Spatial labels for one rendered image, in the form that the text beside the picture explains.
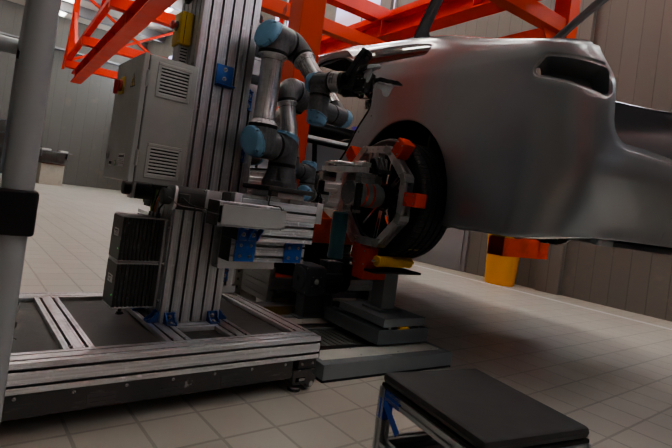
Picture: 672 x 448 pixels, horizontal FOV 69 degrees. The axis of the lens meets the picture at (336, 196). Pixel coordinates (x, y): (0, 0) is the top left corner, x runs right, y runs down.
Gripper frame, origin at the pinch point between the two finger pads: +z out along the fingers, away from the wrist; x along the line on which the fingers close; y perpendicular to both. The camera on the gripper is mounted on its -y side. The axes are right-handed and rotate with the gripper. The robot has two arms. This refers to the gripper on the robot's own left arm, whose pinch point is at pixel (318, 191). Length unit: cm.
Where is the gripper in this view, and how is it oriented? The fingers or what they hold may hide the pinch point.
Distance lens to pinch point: 261.1
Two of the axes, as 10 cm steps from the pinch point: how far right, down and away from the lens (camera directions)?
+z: 1.6, 0.4, 9.9
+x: 9.8, 1.3, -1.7
